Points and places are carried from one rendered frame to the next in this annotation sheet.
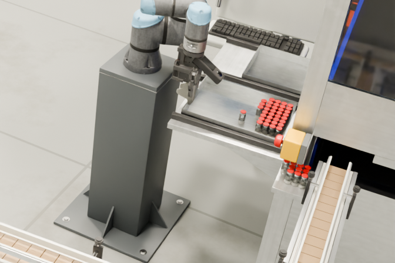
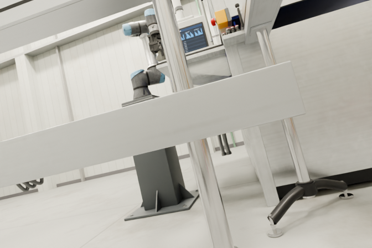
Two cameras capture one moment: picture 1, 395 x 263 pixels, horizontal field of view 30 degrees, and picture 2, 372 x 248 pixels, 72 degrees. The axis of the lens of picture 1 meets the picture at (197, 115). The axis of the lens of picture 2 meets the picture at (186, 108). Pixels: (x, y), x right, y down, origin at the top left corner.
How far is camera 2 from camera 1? 191 cm
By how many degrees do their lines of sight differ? 40
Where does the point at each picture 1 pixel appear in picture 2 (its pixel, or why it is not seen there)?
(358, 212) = (279, 45)
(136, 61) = (138, 93)
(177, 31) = (153, 72)
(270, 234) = not seen: hidden behind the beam
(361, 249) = (296, 68)
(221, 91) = not seen: hidden behind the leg
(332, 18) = not seen: outside the picture
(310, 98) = not seen: outside the picture
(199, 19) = (150, 11)
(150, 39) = (141, 79)
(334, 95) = not seen: outside the picture
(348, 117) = not seen: outside the picture
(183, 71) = (154, 43)
